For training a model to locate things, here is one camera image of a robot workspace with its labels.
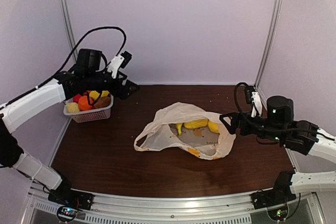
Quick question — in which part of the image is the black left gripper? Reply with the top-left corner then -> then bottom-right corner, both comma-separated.
85,70 -> 140,100

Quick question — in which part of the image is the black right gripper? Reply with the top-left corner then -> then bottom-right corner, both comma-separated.
219,111 -> 285,144

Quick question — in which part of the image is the orange toy fruit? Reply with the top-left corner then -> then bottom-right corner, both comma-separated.
78,96 -> 94,111

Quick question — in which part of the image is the cream printed plastic bag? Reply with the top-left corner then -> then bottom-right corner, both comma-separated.
133,102 -> 236,160

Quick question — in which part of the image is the yellow toy banana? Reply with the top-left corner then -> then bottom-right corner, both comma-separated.
175,123 -> 185,135

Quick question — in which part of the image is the large yellow toy lemon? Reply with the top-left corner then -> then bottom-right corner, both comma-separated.
101,91 -> 110,97

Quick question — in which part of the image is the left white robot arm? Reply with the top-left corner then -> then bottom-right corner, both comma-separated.
1,49 -> 139,205

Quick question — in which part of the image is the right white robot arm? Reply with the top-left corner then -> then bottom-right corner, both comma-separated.
219,96 -> 335,209

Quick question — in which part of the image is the red toy fruit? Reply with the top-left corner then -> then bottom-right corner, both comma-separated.
72,94 -> 82,103

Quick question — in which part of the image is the pale yellow toy fruit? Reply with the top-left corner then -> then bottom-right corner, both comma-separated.
66,102 -> 80,113

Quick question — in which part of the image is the yellow toy mango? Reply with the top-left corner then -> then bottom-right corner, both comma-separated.
208,121 -> 219,134

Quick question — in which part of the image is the brown toy potato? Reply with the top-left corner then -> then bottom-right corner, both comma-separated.
93,96 -> 111,109

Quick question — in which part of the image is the yellow toy starfruit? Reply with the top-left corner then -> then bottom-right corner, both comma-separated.
183,119 -> 208,130

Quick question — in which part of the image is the white perforated plastic basket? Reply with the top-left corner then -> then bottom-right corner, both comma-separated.
63,95 -> 114,123

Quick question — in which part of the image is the right round circuit board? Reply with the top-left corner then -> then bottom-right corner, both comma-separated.
267,206 -> 289,222

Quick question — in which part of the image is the round circuit board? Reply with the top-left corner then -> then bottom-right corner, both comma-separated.
267,206 -> 289,222
56,206 -> 78,222

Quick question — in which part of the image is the left round circuit board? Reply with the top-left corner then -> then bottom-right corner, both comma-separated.
56,206 -> 78,222

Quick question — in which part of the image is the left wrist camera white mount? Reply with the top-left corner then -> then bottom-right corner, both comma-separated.
107,51 -> 132,79

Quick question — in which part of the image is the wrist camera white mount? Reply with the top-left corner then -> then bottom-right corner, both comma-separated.
244,86 -> 263,118
107,51 -> 132,79

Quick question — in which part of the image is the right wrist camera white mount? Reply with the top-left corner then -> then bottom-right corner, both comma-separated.
244,86 -> 263,118

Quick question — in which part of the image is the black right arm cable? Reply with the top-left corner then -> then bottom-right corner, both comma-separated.
233,82 -> 336,141

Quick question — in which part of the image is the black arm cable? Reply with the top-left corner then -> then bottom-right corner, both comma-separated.
233,82 -> 336,141
0,26 -> 127,109

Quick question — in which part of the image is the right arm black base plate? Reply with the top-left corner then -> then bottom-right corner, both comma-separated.
250,188 -> 297,209

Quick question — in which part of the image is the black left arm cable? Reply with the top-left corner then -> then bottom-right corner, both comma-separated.
0,26 -> 127,109

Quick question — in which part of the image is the right aluminium frame post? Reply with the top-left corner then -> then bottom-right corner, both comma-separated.
254,0 -> 283,89

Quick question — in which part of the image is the aluminium front rail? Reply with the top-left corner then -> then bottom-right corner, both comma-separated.
26,176 -> 326,224

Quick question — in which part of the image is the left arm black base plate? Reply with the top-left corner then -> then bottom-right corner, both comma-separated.
48,189 -> 93,210

